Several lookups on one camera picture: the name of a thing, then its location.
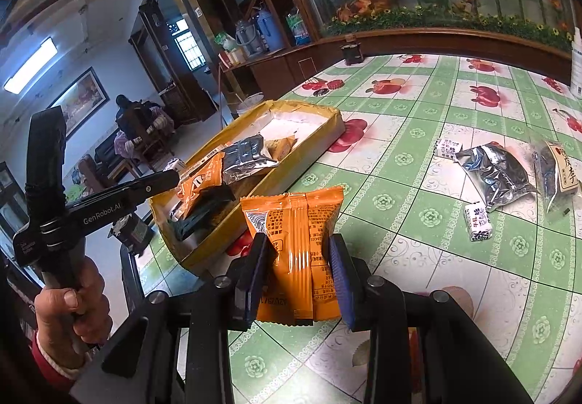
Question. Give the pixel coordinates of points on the dark green snack packet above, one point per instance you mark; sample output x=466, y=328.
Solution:
x=204, y=208

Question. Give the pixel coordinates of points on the orange box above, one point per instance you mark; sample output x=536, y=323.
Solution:
x=232, y=57

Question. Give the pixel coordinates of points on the wooden chair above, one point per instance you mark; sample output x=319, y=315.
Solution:
x=157, y=136

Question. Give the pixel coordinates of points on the orange snack packet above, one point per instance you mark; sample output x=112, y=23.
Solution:
x=295, y=249
x=200, y=190

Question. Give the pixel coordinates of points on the silver foil snack packet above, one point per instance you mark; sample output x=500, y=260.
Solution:
x=245, y=158
x=495, y=176

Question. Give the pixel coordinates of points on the green white bag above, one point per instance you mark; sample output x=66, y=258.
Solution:
x=225, y=42

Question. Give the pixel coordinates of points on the wooden cabinet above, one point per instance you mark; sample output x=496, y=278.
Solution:
x=273, y=67

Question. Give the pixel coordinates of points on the yellow cardboard tray box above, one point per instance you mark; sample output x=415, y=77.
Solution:
x=291, y=124

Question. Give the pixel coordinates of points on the white spray bottle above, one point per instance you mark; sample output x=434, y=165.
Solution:
x=577, y=63

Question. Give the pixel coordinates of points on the person's left hand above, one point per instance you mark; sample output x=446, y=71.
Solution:
x=50, y=322

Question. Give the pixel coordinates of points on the blue thermos flask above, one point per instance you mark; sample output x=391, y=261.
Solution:
x=269, y=31

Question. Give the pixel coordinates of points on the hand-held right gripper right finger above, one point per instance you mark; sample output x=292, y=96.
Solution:
x=343, y=290

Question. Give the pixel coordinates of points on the small electric motor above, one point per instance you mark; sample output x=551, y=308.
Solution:
x=132, y=233

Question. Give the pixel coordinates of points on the clear packet with beige label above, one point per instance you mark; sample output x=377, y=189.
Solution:
x=564, y=172

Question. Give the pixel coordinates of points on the person's left forearm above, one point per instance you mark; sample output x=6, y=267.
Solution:
x=41, y=383

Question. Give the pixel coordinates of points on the dark glass bottle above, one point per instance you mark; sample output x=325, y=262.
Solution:
x=352, y=54

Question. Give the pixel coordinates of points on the white plastic bucket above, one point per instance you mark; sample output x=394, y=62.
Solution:
x=250, y=106

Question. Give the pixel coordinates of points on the ceiling light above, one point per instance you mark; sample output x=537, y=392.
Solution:
x=29, y=65

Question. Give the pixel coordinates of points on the barred window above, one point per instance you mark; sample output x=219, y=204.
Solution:
x=188, y=47

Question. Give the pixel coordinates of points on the grey thermos flask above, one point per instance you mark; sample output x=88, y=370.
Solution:
x=246, y=38

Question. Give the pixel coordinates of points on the framed painting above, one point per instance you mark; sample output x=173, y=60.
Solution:
x=79, y=104

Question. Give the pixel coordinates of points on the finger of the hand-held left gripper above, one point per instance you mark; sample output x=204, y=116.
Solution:
x=152, y=188

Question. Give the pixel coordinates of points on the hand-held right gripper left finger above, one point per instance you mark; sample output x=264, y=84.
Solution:
x=252, y=290

